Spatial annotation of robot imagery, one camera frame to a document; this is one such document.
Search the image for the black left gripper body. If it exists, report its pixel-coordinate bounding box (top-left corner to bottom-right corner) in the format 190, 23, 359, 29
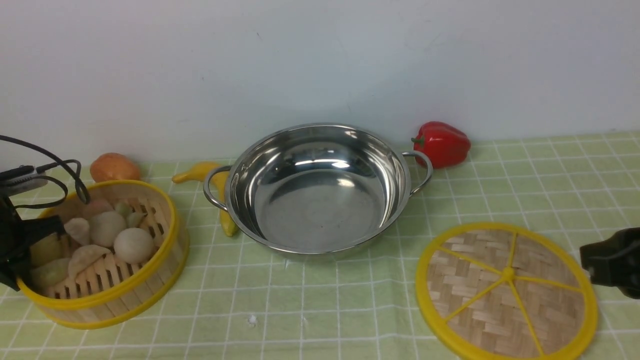
0, 196, 64, 292

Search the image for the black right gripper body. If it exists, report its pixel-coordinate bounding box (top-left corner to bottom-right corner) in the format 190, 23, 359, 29
579, 227, 640, 300

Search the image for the bamboo steamer basket yellow rim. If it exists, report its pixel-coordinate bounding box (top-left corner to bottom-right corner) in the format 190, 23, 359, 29
16, 180, 190, 330

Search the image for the woven bamboo steamer lid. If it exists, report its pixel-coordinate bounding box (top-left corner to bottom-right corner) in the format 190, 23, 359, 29
414, 222, 599, 360

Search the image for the stainless steel pot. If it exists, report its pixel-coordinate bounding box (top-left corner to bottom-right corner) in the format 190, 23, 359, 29
202, 123, 434, 260

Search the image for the yellow-green round bun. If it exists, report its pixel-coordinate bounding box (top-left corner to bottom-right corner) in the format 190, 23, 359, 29
29, 233, 63, 268

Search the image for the green dumpling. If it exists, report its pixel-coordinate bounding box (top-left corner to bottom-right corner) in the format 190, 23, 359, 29
30, 257, 71, 289

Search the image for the white pleated dumpling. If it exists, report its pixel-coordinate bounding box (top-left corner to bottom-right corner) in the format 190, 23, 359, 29
64, 218, 91, 246

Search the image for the white crescent dumpling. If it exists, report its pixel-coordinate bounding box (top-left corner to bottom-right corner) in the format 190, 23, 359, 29
67, 244, 112, 280

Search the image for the pale round bun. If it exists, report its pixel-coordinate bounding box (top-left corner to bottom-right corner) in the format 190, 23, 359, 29
88, 210, 128, 248

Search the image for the white round bun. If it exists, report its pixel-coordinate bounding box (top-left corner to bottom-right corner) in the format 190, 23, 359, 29
113, 228, 155, 264

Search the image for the yellow banana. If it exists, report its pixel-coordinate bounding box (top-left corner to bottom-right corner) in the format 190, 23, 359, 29
171, 161, 239, 238

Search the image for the red bell pepper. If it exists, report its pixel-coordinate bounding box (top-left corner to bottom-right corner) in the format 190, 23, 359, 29
411, 121, 472, 169

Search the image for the green checked tablecloth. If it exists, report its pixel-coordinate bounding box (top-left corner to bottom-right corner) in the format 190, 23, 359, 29
0, 132, 640, 360

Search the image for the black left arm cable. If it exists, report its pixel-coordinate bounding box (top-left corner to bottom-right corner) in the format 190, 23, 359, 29
0, 135, 91, 210

